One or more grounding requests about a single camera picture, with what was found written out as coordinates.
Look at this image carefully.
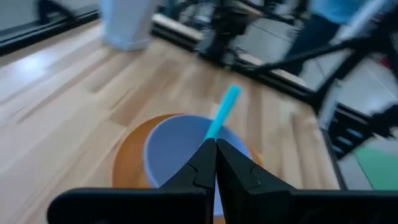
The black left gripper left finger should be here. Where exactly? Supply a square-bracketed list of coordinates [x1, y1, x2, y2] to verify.
[46, 138, 217, 224]

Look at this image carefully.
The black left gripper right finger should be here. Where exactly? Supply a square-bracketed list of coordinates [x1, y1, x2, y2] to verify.
[216, 139, 398, 224]

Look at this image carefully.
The purple plastic bowl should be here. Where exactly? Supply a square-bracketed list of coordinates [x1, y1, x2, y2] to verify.
[142, 114, 253, 218]

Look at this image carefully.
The orange bowl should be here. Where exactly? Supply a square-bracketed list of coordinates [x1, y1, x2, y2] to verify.
[111, 112, 265, 224]

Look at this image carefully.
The spoon with teal handle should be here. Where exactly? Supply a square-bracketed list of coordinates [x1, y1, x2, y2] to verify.
[203, 83, 243, 141]

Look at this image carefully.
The green floor mat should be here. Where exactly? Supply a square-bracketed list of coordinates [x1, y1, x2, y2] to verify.
[353, 145, 398, 191]

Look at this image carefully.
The person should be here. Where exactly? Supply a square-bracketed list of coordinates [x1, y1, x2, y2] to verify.
[281, 0, 383, 77]

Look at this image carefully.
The white hexagonal plant pot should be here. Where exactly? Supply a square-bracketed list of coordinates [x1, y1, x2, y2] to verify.
[99, 0, 159, 52]

